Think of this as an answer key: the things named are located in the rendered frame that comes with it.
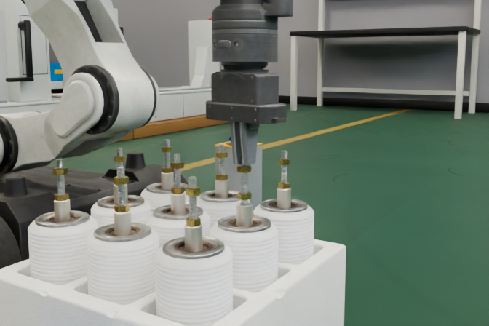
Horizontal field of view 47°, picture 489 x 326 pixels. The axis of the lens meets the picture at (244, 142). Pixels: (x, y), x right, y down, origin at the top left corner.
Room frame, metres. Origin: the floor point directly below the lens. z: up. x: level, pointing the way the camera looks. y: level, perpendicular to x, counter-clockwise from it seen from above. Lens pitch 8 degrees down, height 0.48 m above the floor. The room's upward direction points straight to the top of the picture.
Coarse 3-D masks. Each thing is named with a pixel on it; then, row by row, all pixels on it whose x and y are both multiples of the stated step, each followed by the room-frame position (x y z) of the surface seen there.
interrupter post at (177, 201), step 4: (172, 196) 0.81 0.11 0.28; (176, 196) 0.81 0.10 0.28; (180, 196) 0.81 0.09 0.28; (184, 196) 0.82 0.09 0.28; (172, 200) 0.81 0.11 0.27; (176, 200) 0.81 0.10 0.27; (180, 200) 0.81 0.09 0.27; (184, 200) 0.82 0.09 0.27; (172, 204) 0.81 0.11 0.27; (176, 204) 0.81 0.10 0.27; (180, 204) 0.81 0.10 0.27; (184, 204) 0.82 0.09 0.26; (172, 208) 0.81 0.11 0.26; (176, 208) 0.81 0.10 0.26; (180, 208) 0.81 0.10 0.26; (184, 208) 0.82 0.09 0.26; (172, 212) 0.81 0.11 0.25; (176, 212) 0.81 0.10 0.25; (180, 212) 0.81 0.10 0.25; (184, 212) 0.82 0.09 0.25
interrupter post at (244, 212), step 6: (240, 204) 0.75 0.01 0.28; (246, 204) 0.75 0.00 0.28; (252, 204) 0.76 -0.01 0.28; (240, 210) 0.75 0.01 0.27; (246, 210) 0.75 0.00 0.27; (252, 210) 0.76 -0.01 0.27; (240, 216) 0.75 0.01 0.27; (246, 216) 0.75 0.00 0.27; (252, 216) 0.76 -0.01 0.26; (240, 222) 0.75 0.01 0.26; (246, 222) 0.75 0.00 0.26; (252, 222) 0.76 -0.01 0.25
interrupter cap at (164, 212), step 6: (186, 204) 0.85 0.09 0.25; (156, 210) 0.82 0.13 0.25; (162, 210) 0.82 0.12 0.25; (168, 210) 0.83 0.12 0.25; (186, 210) 0.83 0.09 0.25; (198, 210) 0.83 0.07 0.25; (156, 216) 0.80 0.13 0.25; (162, 216) 0.79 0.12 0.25; (168, 216) 0.79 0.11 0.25; (174, 216) 0.79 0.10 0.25; (180, 216) 0.79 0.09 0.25; (186, 216) 0.79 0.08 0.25; (198, 216) 0.80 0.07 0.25
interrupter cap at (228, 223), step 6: (228, 216) 0.79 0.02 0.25; (234, 216) 0.79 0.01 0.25; (258, 216) 0.79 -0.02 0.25; (222, 222) 0.76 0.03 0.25; (228, 222) 0.76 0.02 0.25; (234, 222) 0.77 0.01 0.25; (258, 222) 0.76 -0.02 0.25; (264, 222) 0.76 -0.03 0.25; (270, 222) 0.76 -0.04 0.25; (222, 228) 0.74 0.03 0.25; (228, 228) 0.73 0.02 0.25; (234, 228) 0.73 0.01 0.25; (240, 228) 0.73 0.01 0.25; (246, 228) 0.73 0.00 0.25; (252, 228) 0.73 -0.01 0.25; (258, 228) 0.73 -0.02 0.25; (264, 228) 0.73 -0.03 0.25
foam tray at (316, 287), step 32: (320, 256) 0.83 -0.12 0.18; (0, 288) 0.74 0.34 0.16; (32, 288) 0.71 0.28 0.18; (64, 288) 0.71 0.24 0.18; (288, 288) 0.71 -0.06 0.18; (320, 288) 0.80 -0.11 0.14; (0, 320) 0.74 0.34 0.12; (32, 320) 0.71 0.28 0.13; (64, 320) 0.67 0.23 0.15; (96, 320) 0.64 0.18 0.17; (128, 320) 0.62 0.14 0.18; (160, 320) 0.61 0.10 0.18; (224, 320) 0.61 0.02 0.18; (256, 320) 0.64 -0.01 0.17; (288, 320) 0.71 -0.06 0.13; (320, 320) 0.80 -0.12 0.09
